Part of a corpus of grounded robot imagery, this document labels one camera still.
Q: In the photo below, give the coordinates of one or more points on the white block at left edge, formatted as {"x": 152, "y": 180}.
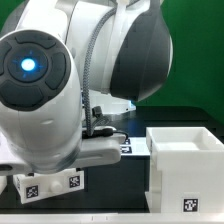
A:
{"x": 3, "y": 183}

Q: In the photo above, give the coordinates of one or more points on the white drawer cabinet box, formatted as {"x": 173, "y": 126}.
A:
{"x": 186, "y": 170}

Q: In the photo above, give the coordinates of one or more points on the white fiducial marker sheet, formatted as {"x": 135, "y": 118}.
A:
{"x": 135, "y": 146}

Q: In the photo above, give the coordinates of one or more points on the white drawer with knob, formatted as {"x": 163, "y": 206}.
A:
{"x": 39, "y": 187}

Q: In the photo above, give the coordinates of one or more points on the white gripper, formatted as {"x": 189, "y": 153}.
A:
{"x": 93, "y": 152}

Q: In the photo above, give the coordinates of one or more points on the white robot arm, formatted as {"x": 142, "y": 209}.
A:
{"x": 53, "y": 54}

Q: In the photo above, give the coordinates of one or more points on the white L-shaped corner fence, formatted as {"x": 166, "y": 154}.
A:
{"x": 211, "y": 218}

